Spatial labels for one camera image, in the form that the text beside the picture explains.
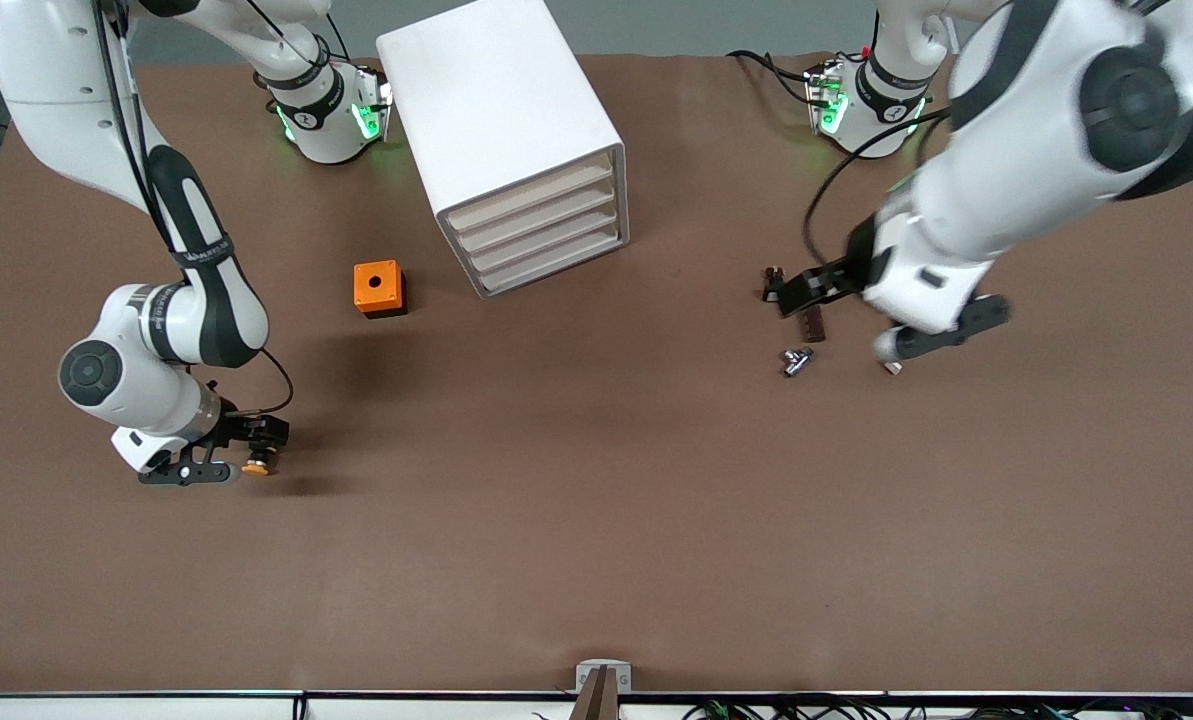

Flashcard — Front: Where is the orange box with hole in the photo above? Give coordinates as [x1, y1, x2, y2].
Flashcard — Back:
[353, 260, 408, 319]

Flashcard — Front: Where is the brown table mat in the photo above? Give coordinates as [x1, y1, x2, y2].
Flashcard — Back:
[0, 50, 1193, 696]

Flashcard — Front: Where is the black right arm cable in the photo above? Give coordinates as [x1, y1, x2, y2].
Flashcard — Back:
[96, 0, 295, 416]

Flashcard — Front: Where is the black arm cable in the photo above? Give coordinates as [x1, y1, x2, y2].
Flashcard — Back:
[802, 108, 949, 267]
[96, 0, 295, 416]

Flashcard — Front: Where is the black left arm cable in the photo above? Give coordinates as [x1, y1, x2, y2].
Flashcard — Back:
[802, 108, 949, 267]

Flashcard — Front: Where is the black table edge rail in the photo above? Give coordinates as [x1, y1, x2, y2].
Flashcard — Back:
[0, 688, 1193, 703]

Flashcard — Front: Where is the aluminium frame bracket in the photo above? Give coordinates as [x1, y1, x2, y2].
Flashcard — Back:
[576, 659, 633, 693]

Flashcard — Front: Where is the brown camera pole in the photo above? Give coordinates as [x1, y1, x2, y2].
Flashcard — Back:
[570, 667, 623, 720]

